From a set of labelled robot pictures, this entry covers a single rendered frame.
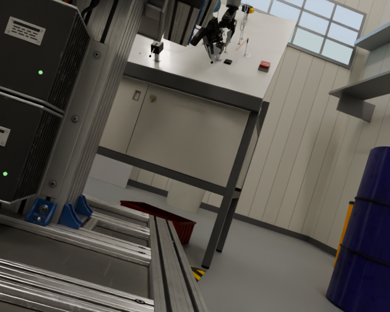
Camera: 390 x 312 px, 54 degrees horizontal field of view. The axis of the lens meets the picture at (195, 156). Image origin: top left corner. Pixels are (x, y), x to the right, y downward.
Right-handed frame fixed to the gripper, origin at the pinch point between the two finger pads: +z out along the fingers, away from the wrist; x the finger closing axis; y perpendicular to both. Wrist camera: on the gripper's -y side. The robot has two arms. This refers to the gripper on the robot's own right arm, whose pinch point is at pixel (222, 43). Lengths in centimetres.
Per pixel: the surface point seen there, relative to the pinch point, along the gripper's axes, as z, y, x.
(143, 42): 9.7, -4.4, 43.4
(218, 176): 60, -37, -23
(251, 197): 195, 284, -27
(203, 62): 11.5, -8.3, 5.4
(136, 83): 29, -26, 34
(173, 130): 46, -32, 7
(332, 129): 86, 356, -104
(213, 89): 21.1, -26.6, -7.3
